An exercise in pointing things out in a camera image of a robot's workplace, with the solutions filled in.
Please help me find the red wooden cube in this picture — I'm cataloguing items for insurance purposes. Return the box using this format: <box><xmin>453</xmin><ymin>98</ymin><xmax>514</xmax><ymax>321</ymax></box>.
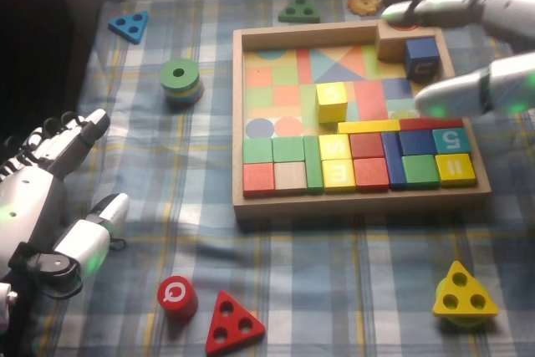
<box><xmin>354</xmin><ymin>157</ymin><xmax>390</xmax><ymax>192</ymax></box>
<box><xmin>242</xmin><ymin>162</ymin><xmax>277</xmax><ymax>198</ymax></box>
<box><xmin>349</xmin><ymin>133</ymin><xmax>386</xmax><ymax>161</ymax></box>

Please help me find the green wooden cube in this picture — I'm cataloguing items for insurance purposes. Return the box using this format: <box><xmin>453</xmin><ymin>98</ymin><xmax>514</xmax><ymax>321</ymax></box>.
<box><xmin>243</xmin><ymin>137</ymin><xmax>275</xmax><ymax>165</ymax></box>
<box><xmin>273</xmin><ymin>137</ymin><xmax>307</xmax><ymax>163</ymax></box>
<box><xmin>401</xmin><ymin>155</ymin><xmax>441</xmax><ymax>189</ymax></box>

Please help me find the teal cube printed 5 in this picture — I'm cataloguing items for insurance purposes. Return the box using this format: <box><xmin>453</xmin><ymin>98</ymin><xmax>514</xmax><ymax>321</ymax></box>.
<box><xmin>432</xmin><ymin>128</ymin><xmax>473</xmax><ymax>156</ymax></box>

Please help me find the blue wooden ring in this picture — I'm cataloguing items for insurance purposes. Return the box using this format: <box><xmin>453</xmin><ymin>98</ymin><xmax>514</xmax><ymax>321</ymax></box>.
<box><xmin>163</xmin><ymin>85</ymin><xmax>205</xmax><ymax>105</ymax></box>

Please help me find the green wooden ring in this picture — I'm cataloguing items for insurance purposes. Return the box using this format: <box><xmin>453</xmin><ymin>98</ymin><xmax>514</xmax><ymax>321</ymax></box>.
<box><xmin>159</xmin><ymin>58</ymin><xmax>201</xmax><ymax>93</ymax></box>

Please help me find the dark blue plain cube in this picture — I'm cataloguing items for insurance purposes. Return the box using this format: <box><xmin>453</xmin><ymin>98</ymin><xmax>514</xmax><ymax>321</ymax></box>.
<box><xmin>399</xmin><ymin>130</ymin><xmax>438</xmax><ymax>157</ymax></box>

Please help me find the red wooden cylinder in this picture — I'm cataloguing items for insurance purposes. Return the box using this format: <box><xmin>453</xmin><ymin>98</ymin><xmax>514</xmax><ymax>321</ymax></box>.
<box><xmin>157</xmin><ymin>275</ymin><xmax>199</xmax><ymax>320</ymax></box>

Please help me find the tan flower-shaped cookie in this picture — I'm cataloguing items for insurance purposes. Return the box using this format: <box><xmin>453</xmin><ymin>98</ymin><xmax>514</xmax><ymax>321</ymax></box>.
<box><xmin>347</xmin><ymin>0</ymin><xmax>385</xmax><ymax>18</ymax></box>

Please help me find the yellow wooden ring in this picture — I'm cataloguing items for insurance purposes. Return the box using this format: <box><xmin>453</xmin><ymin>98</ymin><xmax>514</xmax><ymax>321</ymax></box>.
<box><xmin>161</xmin><ymin>83</ymin><xmax>203</xmax><ymax>99</ymax></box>

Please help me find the blue triangle with three holes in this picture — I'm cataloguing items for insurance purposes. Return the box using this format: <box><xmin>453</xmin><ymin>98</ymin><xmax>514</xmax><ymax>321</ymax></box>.
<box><xmin>107</xmin><ymin>9</ymin><xmax>150</xmax><ymax>45</ymax></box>

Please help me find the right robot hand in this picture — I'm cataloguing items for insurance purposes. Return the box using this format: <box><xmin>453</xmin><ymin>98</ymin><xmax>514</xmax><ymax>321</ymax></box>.
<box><xmin>380</xmin><ymin>0</ymin><xmax>535</xmax><ymax>120</ymax></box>

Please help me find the yellow cube printed E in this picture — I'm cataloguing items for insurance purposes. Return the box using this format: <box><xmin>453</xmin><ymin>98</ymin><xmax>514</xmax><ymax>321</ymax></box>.
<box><xmin>321</xmin><ymin>159</ymin><xmax>357</xmax><ymax>193</ymax></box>

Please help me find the natural wooden cube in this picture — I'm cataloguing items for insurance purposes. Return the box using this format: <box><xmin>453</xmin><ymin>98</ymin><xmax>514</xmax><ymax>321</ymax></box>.
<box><xmin>274</xmin><ymin>161</ymin><xmax>308</xmax><ymax>196</ymax></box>

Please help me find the yellow triangle with three holes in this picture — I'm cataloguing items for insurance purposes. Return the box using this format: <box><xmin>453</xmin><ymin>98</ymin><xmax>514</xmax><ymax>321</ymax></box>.
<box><xmin>431</xmin><ymin>260</ymin><xmax>501</xmax><ymax>319</ymax></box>

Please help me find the blue plaid cloth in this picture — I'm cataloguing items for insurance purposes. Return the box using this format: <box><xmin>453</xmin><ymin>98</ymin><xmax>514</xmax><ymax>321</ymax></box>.
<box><xmin>33</xmin><ymin>0</ymin><xmax>535</xmax><ymax>357</ymax></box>

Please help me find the yellow cube printed equals sign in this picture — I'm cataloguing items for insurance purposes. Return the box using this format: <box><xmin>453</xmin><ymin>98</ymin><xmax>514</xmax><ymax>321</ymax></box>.
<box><xmin>435</xmin><ymin>153</ymin><xmax>478</xmax><ymax>187</ymax></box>

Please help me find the dark blue cube printed C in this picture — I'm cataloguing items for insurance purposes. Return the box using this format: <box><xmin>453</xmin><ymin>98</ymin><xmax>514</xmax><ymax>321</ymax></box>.
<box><xmin>403</xmin><ymin>37</ymin><xmax>441</xmax><ymax>83</ymax></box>

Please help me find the red triangle with three holes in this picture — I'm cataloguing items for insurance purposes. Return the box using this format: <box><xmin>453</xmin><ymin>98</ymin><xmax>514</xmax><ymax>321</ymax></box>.
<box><xmin>205</xmin><ymin>289</ymin><xmax>267</xmax><ymax>356</ymax></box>

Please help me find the wooden tray with colourful print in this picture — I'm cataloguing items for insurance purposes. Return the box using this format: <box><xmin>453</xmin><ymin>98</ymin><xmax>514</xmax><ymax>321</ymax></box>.
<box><xmin>232</xmin><ymin>20</ymin><xmax>492</xmax><ymax>220</ymax></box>

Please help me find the yellow cube printed S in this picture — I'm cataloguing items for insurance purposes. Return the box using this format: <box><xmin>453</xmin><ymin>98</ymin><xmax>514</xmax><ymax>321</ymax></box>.
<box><xmin>318</xmin><ymin>134</ymin><xmax>353</xmax><ymax>162</ymax></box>
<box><xmin>316</xmin><ymin>82</ymin><xmax>349</xmax><ymax>125</ymax></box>

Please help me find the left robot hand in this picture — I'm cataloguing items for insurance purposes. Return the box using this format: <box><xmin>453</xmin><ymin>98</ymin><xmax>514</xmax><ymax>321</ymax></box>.
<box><xmin>0</xmin><ymin>108</ymin><xmax>130</xmax><ymax>300</ymax></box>

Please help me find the green triangle with three holes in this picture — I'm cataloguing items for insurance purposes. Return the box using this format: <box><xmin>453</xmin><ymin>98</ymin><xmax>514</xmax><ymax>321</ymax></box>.
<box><xmin>278</xmin><ymin>0</ymin><xmax>322</xmax><ymax>24</ymax></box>

